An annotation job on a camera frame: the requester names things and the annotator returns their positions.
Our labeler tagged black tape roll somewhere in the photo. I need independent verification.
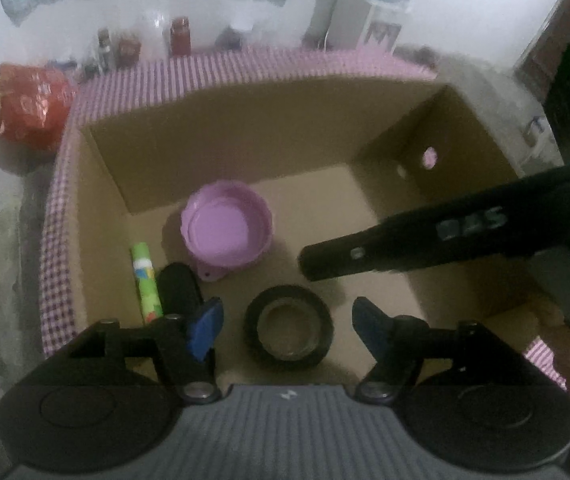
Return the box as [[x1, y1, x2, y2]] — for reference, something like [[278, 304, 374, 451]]
[[243, 285, 334, 369]]

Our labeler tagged pink plastic bowl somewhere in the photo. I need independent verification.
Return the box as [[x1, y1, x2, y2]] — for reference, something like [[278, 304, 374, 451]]
[[180, 182, 274, 281]]

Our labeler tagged small dark jar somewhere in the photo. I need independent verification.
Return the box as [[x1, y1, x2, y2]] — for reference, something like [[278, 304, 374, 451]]
[[215, 25, 246, 52]]

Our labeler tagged tall red bottle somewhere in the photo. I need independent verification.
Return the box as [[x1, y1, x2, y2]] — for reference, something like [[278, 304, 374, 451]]
[[169, 16, 192, 57]]

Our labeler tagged black cylinder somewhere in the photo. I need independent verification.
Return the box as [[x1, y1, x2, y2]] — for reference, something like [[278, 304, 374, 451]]
[[157, 262, 206, 322]]

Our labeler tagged brown cardboard box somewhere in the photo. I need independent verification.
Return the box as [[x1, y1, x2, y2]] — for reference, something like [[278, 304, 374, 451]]
[[68, 72, 560, 386]]

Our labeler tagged clear plastic bottle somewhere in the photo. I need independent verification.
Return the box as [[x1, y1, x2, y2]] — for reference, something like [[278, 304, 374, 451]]
[[138, 10, 166, 59]]

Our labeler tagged purple checked tablecloth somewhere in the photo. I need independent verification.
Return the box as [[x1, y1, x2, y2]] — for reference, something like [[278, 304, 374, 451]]
[[39, 45, 568, 392]]

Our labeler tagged dark glass bottle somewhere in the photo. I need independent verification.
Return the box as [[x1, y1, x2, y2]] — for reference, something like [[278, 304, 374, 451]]
[[96, 27, 114, 74]]

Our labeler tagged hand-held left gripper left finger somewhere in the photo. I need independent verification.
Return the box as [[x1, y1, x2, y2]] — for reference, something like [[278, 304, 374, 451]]
[[66, 296, 225, 406]]

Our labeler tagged red gift bag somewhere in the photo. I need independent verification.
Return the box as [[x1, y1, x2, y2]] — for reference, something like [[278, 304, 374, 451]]
[[0, 62, 79, 154]]

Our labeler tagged green tube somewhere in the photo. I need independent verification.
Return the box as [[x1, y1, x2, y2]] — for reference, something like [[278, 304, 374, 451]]
[[130, 241, 165, 325]]

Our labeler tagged small white object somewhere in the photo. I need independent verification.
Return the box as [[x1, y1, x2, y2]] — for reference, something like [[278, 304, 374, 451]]
[[522, 115, 551, 149]]

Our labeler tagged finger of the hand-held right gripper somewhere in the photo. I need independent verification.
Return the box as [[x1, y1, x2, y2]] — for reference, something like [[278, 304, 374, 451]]
[[298, 219, 392, 283]]

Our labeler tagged white water dispenser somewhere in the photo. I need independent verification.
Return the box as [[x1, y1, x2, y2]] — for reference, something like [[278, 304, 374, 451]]
[[332, 0, 408, 56]]

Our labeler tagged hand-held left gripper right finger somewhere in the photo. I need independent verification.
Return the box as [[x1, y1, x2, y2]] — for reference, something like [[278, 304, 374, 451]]
[[352, 296, 516, 405]]

